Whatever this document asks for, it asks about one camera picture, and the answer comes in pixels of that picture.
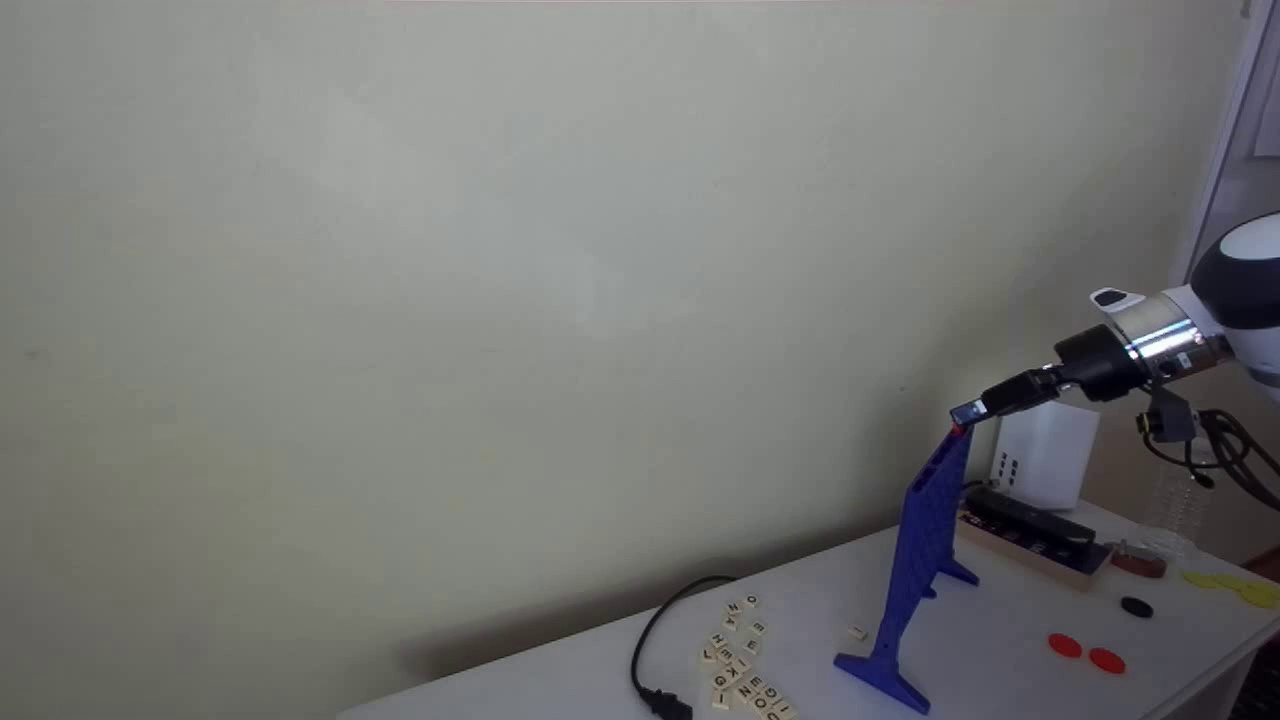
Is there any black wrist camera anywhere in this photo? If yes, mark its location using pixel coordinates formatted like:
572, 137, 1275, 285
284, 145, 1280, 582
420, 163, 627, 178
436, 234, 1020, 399
1142, 383, 1195, 450

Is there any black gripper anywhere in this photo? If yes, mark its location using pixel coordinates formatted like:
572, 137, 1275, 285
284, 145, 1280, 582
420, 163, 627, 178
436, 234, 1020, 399
949, 321, 1153, 432

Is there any white shelf table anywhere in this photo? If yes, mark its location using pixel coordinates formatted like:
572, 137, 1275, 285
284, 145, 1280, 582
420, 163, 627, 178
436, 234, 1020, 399
333, 496, 1280, 720

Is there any blue connect four gameboard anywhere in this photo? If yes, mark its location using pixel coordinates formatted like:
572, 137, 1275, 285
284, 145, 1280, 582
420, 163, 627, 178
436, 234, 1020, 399
831, 419, 985, 718

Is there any white box speaker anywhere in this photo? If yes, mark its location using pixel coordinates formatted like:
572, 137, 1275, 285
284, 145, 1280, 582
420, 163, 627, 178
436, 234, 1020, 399
991, 395, 1105, 515

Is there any black power cable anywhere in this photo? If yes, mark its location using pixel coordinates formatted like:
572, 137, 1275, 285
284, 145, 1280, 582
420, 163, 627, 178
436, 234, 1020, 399
627, 574, 744, 720

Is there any black remote control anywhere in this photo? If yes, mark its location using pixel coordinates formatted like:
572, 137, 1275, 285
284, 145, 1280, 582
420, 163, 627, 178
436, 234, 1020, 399
960, 481, 1099, 558

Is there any small brown object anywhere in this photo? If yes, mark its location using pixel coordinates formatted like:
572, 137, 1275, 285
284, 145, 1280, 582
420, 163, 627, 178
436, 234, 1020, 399
1106, 541, 1171, 582

